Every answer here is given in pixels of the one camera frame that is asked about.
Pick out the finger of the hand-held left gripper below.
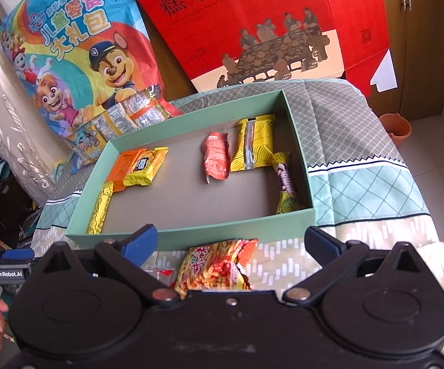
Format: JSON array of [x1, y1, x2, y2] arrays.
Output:
[[1, 248, 35, 259]]

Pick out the long yellow snack packet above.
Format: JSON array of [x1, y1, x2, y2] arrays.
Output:
[[86, 181, 114, 235]]

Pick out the orange red snack packet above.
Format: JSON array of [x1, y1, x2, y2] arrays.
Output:
[[200, 131, 231, 184]]

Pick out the red paper gift bag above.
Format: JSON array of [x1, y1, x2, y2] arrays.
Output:
[[120, 0, 405, 99]]

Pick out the yellow biscuit packet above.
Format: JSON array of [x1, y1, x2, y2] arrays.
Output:
[[124, 146, 169, 187]]

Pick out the small red white packet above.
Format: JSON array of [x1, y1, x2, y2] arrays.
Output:
[[143, 264, 177, 284]]

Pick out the yellow purple snack packet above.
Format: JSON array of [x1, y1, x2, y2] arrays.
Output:
[[270, 152, 303, 216]]

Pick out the white lace curtain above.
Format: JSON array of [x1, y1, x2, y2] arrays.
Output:
[[0, 11, 77, 205]]

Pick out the yellow wavy striped packet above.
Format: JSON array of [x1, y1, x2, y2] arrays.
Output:
[[230, 114, 276, 172]]

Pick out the yellow red noodle snack packet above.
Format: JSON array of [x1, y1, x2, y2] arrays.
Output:
[[174, 238, 260, 300]]

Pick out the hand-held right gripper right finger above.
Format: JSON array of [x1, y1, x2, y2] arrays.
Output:
[[282, 226, 423, 308]]

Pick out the terracotta flower pot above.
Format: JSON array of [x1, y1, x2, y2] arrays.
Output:
[[378, 112, 412, 149]]

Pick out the green cardboard box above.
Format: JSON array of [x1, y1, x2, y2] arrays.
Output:
[[65, 89, 317, 250]]

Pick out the cartoon dog snack bag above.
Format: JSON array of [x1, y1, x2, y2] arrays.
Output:
[[0, 0, 185, 174]]

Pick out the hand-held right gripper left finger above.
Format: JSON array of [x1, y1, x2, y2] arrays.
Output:
[[33, 224, 181, 309]]

